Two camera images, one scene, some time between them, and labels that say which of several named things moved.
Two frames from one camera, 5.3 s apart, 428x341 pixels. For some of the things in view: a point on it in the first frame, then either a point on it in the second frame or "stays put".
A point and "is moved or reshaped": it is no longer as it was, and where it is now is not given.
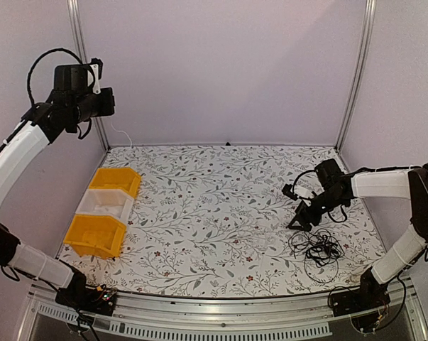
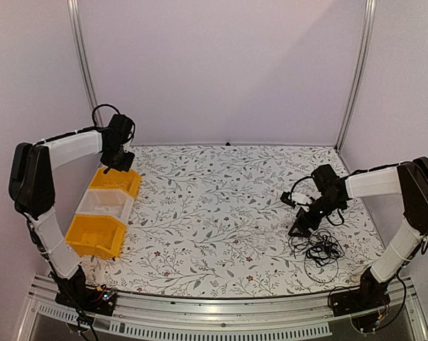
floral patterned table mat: (212, 219) stays put
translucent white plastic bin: (115, 202) stays put
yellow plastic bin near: (100, 236) stays put
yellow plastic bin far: (125, 179) stays put
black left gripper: (108, 107) → (125, 167)
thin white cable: (123, 131) is moved or reshaped
